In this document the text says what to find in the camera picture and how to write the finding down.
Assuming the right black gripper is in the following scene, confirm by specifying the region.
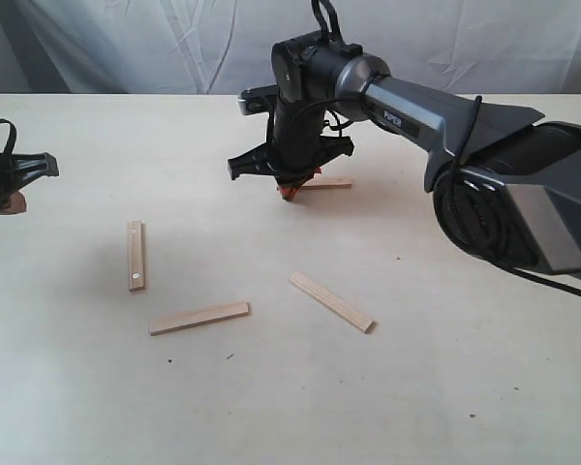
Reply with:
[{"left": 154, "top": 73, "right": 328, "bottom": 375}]
[{"left": 228, "top": 96, "right": 354, "bottom": 201}]

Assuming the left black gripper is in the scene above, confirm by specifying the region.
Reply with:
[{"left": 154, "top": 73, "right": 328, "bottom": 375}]
[{"left": 0, "top": 152, "right": 59, "bottom": 214}]

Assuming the wooden stick with hole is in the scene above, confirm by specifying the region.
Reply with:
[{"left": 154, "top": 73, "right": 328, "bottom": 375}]
[{"left": 127, "top": 221, "right": 146, "bottom": 293}]

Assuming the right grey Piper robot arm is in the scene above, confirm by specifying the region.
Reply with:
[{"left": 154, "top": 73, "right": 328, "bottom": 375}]
[{"left": 228, "top": 31, "right": 581, "bottom": 280}]

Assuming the white backdrop cloth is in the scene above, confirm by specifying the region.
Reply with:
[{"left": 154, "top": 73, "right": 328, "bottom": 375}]
[{"left": 0, "top": 1, "right": 581, "bottom": 94}]

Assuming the right wrist camera, silver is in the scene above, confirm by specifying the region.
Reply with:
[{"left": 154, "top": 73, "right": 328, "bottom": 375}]
[{"left": 237, "top": 84, "right": 278, "bottom": 115}]

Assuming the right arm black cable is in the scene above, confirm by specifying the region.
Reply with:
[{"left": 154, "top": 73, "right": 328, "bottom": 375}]
[{"left": 311, "top": 0, "right": 346, "bottom": 45}]

